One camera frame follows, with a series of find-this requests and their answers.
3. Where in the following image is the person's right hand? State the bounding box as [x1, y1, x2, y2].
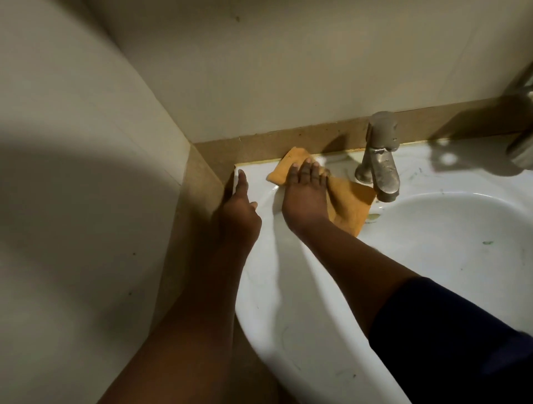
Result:
[281, 158, 332, 234]

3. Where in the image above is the person's left hand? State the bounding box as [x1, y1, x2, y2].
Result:
[216, 168, 263, 250]

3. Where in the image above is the orange cleaning cloth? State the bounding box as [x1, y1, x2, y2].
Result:
[266, 146, 378, 237]

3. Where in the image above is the white ceramic sink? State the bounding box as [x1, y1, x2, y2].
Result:
[234, 133, 533, 404]

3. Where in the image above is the person's right forearm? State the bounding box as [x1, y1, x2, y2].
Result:
[298, 220, 419, 338]

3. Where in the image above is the person's left forearm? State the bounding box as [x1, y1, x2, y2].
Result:
[98, 237, 253, 404]

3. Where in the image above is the chrome sink faucet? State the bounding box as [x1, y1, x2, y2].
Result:
[354, 110, 401, 204]

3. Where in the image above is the dark blue shirt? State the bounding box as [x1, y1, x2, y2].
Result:
[368, 276, 533, 404]

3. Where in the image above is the steel wall tumbler holder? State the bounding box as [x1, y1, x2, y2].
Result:
[501, 62, 533, 170]

